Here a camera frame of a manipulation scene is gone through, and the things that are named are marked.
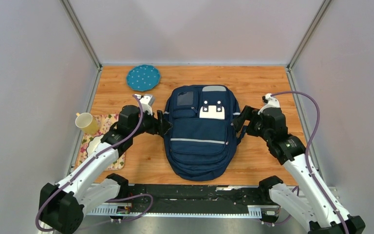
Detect teal polka dot plate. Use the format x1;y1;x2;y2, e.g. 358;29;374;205
126;64;161;92

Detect navy blue backpack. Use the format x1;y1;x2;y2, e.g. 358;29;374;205
164;85;246;181

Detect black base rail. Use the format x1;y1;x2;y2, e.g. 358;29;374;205
97;184;291;215

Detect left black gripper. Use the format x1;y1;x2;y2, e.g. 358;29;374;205
130;106;172;137

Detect floral placemat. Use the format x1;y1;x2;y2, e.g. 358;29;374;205
75;113;127;171

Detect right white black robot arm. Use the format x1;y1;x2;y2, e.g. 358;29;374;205
232;106;366;234

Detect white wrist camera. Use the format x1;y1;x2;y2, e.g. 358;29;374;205
134;94;155;116
258;93;280;115

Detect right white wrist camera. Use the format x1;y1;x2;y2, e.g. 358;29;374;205
258;93;280;115

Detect white scalloped bowl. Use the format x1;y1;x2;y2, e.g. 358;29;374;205
86;135;103;157

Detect yellow mug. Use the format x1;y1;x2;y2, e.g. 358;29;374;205
75;113;99;135

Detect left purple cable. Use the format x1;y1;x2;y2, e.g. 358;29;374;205
35;94;154;232

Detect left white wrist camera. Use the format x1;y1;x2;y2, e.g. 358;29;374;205
134;94;155;116

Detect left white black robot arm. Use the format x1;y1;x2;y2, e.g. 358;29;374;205
35;105;172;234

